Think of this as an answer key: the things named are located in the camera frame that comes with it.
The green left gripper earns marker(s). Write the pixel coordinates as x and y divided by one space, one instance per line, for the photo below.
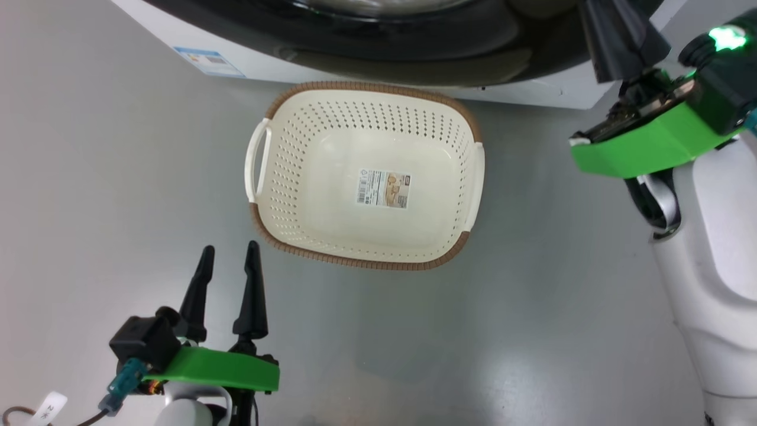
219 370

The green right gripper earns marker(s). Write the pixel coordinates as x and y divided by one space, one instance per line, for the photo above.
644 142

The black glass washing machine door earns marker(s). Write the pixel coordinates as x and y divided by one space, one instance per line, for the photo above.
414 53

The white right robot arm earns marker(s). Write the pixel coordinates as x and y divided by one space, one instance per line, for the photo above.
721 296

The white washing machine body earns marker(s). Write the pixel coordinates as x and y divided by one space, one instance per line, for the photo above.
532 92

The cream perforated laundry basket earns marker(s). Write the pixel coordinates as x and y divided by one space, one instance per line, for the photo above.
295 177

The paper basket label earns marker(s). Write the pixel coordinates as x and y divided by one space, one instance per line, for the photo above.
383 188

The blue energy label sticker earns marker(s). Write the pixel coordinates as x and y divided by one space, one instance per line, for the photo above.
210 62

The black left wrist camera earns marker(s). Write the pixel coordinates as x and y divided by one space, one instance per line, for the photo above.
142 343

